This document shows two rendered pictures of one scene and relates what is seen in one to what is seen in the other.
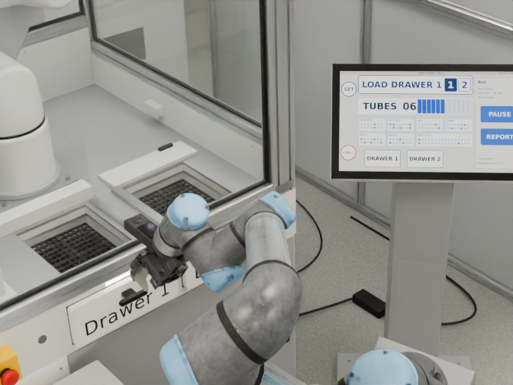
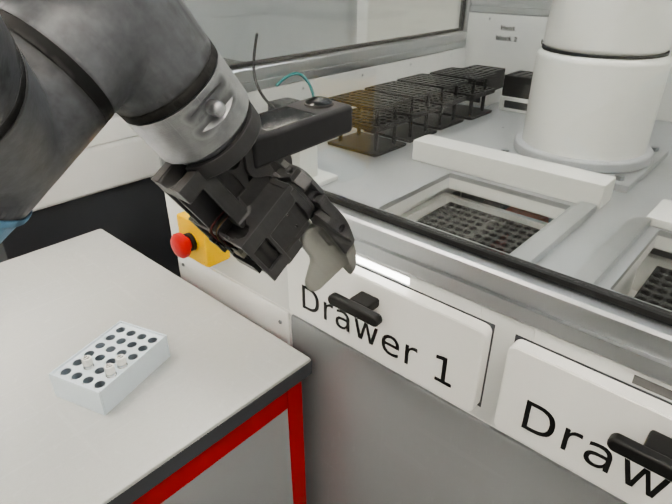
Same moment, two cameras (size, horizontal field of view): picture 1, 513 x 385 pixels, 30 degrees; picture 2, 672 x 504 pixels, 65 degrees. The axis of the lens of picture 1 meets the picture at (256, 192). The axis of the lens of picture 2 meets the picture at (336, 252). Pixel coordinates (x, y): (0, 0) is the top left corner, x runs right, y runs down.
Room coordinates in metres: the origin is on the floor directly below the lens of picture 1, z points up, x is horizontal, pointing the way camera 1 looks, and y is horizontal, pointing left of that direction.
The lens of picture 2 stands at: (1.64, -0.20, 1.25)
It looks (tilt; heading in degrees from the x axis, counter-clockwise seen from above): 29 degrees down; 82
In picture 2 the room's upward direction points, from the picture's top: straight up
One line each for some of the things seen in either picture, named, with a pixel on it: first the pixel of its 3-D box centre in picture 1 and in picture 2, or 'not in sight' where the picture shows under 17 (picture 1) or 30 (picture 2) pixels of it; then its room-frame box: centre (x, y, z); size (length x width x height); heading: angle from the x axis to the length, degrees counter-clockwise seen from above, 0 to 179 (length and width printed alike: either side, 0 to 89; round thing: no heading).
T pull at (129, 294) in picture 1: (130, 295); (360, 304); (1.74, 0.30, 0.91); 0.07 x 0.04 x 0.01; 130
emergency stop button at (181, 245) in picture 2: (8, 376); (183, 244); (1.52, 0.54, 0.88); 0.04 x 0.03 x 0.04; 130
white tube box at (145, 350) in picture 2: not in sight; (113, 364); (1.43, 0.39, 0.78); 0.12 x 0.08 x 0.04; 58
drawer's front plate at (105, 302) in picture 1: (125, 300); (374, 317); (1.76, 0.31, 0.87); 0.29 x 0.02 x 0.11; 130
